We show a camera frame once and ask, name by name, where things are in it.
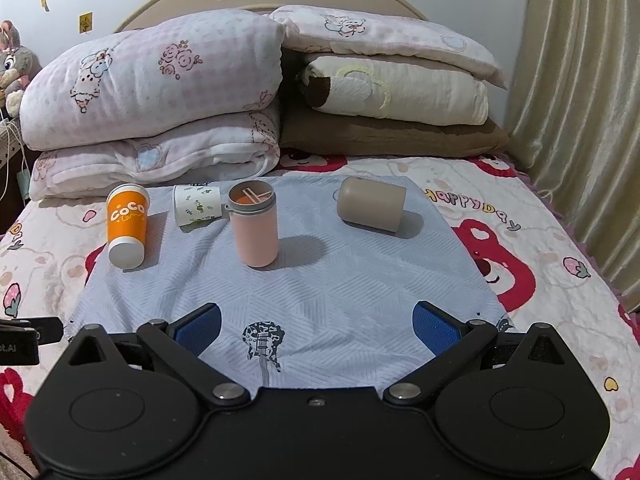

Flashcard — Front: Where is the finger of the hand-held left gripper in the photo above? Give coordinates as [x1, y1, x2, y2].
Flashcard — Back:
[0, 316, 65, 346]

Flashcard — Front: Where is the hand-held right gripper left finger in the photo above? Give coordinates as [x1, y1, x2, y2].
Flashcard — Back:
[66, 302, 251, 406]

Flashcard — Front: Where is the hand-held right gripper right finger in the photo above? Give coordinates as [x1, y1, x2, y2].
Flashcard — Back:
[382, 301, 577, 406]

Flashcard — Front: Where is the white green-print paper cup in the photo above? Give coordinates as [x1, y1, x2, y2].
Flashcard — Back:
[173, 184, 223, 227]

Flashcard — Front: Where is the orange paper cup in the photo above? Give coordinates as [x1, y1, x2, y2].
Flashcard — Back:
[106, 183, 151, 268]

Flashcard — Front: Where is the beige cup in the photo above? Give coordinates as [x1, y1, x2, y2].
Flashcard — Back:
[336, 176, 406, 233]

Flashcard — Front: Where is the pink cup with grey rim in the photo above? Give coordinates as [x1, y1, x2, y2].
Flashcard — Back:
[227, 179, 279, 268]

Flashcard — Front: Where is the grey-blue guitar-print cloth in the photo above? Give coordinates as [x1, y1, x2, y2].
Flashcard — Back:
[67, 174, 512, 392]

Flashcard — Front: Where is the brown pillow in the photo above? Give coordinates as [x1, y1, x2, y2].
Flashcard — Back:
[279, 106, 511, 158]

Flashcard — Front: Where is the cream embroidered pillow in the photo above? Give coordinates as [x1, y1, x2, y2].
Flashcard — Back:
[296, 54, 490, 127]

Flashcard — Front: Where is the folded pink checked quilt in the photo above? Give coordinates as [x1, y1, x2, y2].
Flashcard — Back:
[19, 10, 287, 152]

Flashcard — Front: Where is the cream pleated curtain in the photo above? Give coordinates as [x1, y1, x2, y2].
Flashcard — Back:
[502, 0, 640, 313]

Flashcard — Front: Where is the grey rabbit plush toy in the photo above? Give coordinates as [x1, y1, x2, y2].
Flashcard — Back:
[0, 19, 43, 120]

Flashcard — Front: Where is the pink bear-print pillow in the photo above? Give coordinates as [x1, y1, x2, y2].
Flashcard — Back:
[270, 4, 510, 90]

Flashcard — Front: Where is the white cable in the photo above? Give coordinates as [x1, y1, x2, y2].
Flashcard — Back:
[0, 119, 25, 201]

